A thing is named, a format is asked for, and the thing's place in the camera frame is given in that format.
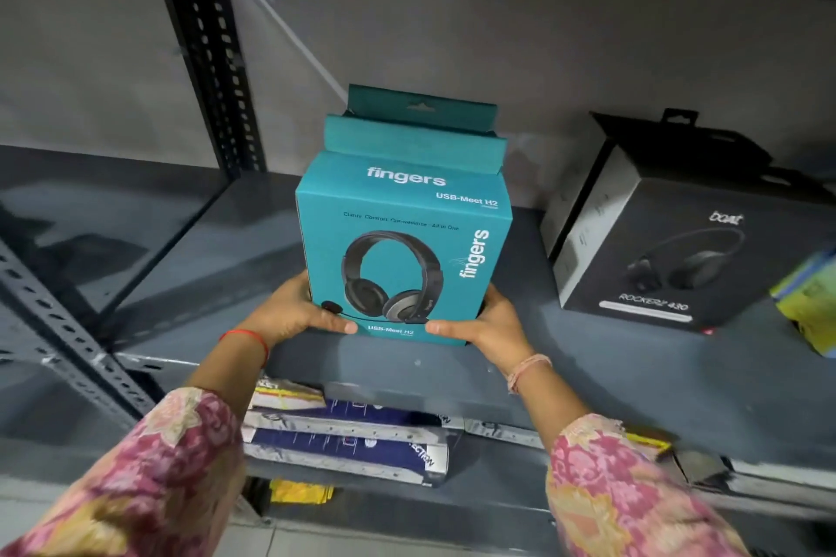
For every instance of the grey flat box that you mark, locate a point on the grey flat box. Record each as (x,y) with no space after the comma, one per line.
(784,475)

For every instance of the black headphone box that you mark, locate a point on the black headphone box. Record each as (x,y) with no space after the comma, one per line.
(679,237)

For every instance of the red thread wristband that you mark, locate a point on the red thread wristband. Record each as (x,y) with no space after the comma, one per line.
(251,341)

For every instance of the yellow green box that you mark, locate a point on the yellow green box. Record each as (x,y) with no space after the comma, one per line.
(810,302)

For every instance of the yellow packet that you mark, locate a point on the yellow packet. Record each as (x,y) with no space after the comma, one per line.
(300,491)

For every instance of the pink thread wristband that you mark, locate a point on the pink thread wristband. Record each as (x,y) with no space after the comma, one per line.
(526,370)

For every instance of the person's left hand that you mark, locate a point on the person's left hand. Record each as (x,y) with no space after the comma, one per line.
(282,315)

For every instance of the teal headphone box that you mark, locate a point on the teal headphone box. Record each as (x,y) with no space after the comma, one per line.
(405,250)
(418,126)

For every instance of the grey metal shelving rack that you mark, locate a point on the grey metal shelving rack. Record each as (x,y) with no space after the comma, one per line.
(196,217)

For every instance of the dark blue white box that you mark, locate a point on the dark blue white box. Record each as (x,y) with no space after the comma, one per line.
(339,413)
(346,455)

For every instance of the yellow edged flat box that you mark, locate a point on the yellow edged flat box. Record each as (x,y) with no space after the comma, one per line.
(646,442)

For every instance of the person's right thumb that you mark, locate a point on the person's right thumb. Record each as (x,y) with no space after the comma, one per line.
(450,328)

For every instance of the person's left forearm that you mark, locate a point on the person's left forearm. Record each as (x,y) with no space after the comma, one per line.
(170,445)

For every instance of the person's right forearm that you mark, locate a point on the person's right forearm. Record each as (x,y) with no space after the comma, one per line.
(607,465)

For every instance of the person's left thumb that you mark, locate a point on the person's left thumb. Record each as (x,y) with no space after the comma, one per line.
(333,323)

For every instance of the person's right hand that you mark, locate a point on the person's right hand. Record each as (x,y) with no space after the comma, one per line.
(493,331)

